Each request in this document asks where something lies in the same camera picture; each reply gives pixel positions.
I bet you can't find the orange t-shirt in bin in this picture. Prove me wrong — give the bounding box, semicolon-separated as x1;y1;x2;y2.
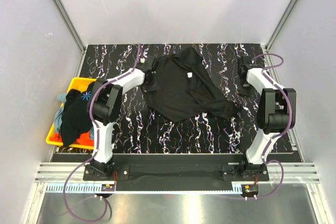
49;132;94;146

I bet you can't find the left small connector box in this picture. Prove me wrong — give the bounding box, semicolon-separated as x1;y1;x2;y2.
101;184;116;192

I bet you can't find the aluminium frame post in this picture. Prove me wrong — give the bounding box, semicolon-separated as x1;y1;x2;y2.
52;0;86;53
265;0;299;52

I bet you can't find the right small connector box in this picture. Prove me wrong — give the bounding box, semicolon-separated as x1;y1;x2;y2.
242;184;259;195

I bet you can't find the aluminium front rail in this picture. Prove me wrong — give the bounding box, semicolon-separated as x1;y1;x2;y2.
35;163;320;184

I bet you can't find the left aluminium frame post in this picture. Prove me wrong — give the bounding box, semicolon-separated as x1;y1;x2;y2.
52;0;86;53

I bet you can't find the right aluminium frame post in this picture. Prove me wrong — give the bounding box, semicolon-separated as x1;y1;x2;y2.
265;0;299;52

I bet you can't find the small connector box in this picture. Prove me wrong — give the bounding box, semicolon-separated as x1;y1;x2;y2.
101;184;116;192
242;184;259;195

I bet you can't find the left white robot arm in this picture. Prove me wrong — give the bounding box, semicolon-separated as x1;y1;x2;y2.
86;58;158;180

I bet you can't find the black t-shirt with blue print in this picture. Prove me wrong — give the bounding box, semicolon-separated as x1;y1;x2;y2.
60;82;94;147

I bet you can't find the grey-blue t-shirt in bin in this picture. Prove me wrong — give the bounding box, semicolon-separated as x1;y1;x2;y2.
54;93;68;134

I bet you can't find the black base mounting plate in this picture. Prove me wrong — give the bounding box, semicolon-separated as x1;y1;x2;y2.
83;154;269;193

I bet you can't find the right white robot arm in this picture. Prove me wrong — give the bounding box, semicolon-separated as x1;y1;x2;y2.
237;56;297;180

